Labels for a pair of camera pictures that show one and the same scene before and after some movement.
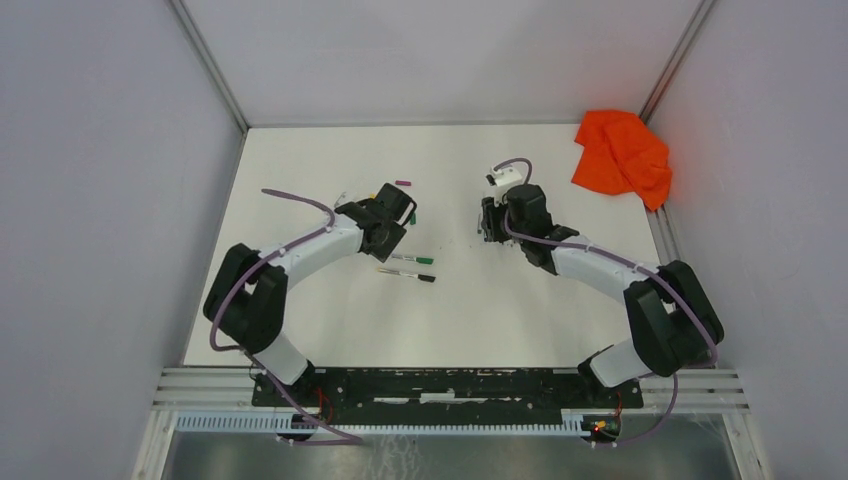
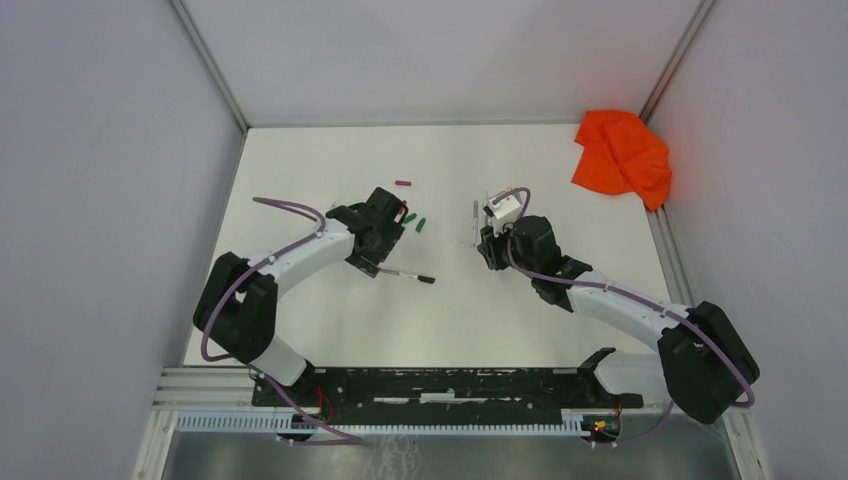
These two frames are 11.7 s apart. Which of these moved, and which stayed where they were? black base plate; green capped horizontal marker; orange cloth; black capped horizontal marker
Moved: green capped horizontal marker
Stayed: orange cloth; black capped horizontal marker; black base plate
